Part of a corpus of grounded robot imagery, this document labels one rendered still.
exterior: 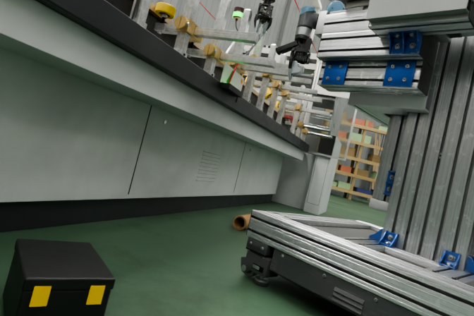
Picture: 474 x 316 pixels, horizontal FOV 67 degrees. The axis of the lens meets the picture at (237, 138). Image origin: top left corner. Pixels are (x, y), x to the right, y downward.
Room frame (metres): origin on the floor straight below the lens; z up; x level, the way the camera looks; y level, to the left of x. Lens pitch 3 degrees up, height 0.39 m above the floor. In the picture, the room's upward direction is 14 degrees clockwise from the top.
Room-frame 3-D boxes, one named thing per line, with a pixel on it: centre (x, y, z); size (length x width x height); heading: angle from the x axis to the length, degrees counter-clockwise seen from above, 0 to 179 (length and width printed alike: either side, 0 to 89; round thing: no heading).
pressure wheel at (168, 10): (1.42, 0.40, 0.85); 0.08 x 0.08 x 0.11
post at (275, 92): (2.49, -0.18, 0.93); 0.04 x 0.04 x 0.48; 68
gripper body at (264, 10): (1.76, 0.02, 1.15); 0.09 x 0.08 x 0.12; 179
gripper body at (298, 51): (1.72, -0.20, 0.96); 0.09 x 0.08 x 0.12; 68
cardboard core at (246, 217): (2.16, -0.18, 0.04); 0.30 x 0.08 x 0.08; 158
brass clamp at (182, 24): (1.35, 0.28, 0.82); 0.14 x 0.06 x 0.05; 158
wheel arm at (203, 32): (1.35, 0.22, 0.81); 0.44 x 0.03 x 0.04; 68
